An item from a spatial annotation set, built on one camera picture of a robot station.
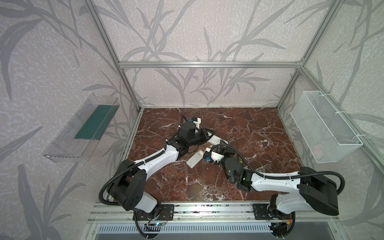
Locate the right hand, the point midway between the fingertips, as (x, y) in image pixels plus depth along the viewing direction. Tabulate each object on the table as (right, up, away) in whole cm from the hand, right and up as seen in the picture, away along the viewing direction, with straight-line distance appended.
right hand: (223, 137), depth 78 cm
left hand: (-3, +4, +1) cm, 5 cm away
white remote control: (-4, -1, -1) cm, 5 cm away
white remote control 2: (-16, -16, +12) cm, 26 cm away
